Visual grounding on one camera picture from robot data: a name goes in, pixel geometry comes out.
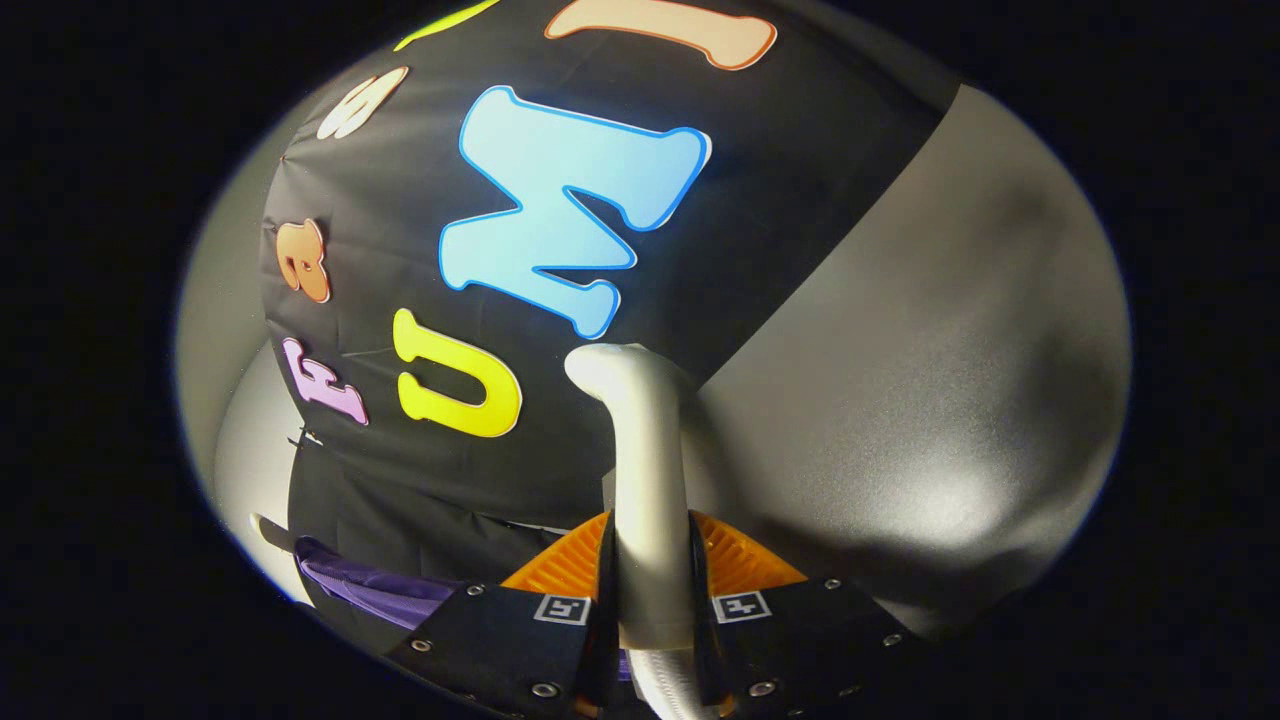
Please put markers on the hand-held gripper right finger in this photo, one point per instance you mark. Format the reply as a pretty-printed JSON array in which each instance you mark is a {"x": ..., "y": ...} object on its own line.
[{"x": 810, "y": 640}]

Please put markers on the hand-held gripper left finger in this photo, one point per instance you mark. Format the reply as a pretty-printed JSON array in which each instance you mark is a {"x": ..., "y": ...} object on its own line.
[{"x": 510, "y": 640}]

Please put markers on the grey cabinet with dark top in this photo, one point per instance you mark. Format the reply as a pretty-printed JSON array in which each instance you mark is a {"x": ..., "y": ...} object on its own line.
[{"x": 950, "y": 350}]

